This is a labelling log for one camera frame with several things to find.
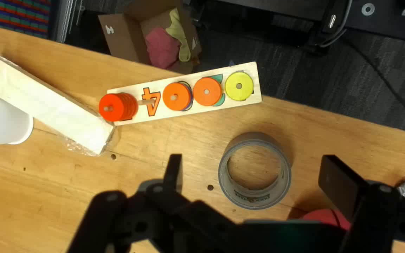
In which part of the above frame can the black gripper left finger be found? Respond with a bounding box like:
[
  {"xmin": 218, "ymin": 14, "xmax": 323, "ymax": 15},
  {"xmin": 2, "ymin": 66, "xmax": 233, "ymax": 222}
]
[{"xmin": 161, "ymin": 153, "xmax": 185, "ymax": 194}]

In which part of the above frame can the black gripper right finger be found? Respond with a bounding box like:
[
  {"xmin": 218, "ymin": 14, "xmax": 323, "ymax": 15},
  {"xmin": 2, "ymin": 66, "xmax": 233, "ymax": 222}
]
[{"xmin": 317, "ymin": 153, "xmax": 370, "ymax": 222}]

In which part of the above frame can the red toy basketball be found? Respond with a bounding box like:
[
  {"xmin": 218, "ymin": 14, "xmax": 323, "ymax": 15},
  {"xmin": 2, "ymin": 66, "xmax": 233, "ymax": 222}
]
[{"xmin": 299, "ymin": 208, "xmax": 353, "ymax": 233}]

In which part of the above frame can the wooden peg stacking board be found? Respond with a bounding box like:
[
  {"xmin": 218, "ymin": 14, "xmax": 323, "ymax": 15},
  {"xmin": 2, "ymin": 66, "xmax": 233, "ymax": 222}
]
[{"xmin": 105, "ymin": 60, "xmax": 263, "ymax": 126}]

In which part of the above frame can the pink cloth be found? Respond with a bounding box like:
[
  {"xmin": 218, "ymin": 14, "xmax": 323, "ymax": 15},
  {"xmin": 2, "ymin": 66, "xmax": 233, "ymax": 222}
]
[{"xmin": 145, "ymin": 25, "xmax": 182, "ymax": 69}]

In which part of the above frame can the pale yellow cloth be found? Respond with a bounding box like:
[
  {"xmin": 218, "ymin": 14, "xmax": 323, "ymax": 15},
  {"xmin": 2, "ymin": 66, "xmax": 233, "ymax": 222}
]
[{"xmin": 166, "ymin": 7, "xmax": 199, "ymax": 62}]

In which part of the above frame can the small open cardboard box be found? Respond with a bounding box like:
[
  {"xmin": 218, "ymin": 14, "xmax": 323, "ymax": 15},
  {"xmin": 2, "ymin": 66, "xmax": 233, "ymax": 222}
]
[{"xmin": 97, "ymin": 0, "xmax": 202, "ymax": 74}]

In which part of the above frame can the white plastic-wrapped block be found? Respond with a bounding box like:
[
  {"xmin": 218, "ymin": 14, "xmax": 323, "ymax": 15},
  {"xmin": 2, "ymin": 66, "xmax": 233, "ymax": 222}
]
[{"xmin": 0, "ymin": 49, "xmax": 116, "ymax": 156}]

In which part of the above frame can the grey duct tape roll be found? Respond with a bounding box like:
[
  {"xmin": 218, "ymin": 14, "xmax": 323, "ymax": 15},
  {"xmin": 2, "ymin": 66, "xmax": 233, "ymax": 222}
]
[{"xmin": 216, "ymin": 132, "xmax": 292, "ymax": 211}]

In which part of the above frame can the orange ring stack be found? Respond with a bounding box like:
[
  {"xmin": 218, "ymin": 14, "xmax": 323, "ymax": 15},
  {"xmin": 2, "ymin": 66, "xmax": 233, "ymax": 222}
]
[
  {"xmin": 161, "ymin": 80, "xmax": 194, "ymax": 112},
  {"xmin": 192, "ymin": 76, "xmax": 225, "ymax": 108}
]

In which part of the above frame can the tall red-orange ring stack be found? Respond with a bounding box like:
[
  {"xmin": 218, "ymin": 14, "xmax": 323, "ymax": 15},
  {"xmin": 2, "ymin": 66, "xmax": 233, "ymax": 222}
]
[{"xmin": 97, "ymin": 91, "xmax": 140, "ymax": 123}]

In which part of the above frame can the yellow ring stack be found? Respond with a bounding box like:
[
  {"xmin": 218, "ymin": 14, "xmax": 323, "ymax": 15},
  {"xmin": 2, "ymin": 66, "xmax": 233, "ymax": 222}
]
[{"xmin": 223, "ymin": 69, "xmax": 256, "ymax": 102}]

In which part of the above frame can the black floor cable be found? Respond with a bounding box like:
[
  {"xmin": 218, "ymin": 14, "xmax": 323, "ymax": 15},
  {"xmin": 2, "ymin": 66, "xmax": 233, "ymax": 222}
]
[{"xmin": 347, "ymin": 39, "xmax": 405, "ymax": 128}]

